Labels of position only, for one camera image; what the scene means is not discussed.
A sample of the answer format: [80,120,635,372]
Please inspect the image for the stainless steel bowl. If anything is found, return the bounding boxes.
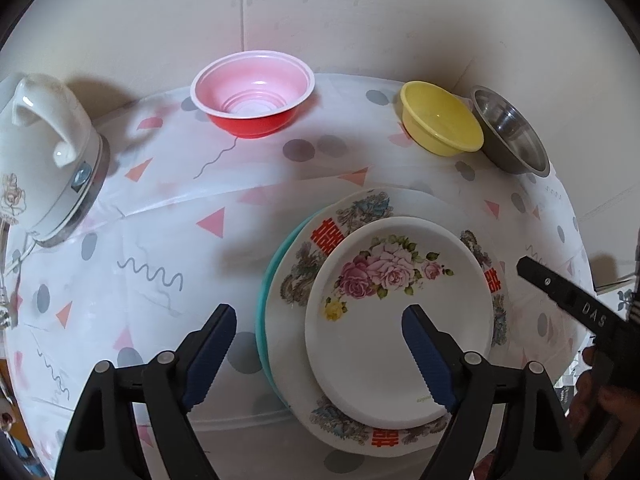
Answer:
[470,86,550,178]

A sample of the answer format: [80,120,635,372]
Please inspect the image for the small white floral plate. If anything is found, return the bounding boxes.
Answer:
[305,217,492,429]

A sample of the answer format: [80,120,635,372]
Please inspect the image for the large white patterned plate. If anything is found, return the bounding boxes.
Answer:
[256,188,510,458]

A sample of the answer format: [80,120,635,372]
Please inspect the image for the red plastic bowl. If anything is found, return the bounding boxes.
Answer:
[190,50,316,139]

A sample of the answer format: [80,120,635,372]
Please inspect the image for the teal plastic plate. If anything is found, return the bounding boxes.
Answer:
[256,208,331,416]

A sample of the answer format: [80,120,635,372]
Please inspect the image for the person's right hand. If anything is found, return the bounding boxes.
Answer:
[567,347,639,479]

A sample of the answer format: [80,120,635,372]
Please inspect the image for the yellow plastic bowl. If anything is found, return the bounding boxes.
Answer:
[399,80,484,157]

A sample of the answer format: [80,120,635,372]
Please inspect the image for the patterned white tablecloth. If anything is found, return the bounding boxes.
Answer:
[6,75,591,479]

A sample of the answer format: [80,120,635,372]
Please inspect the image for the white ceramic electric kettle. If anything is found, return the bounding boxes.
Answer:
[1,73,111,247]

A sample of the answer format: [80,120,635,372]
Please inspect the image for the white kettle power cord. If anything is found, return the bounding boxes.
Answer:
[0,219,39,331]

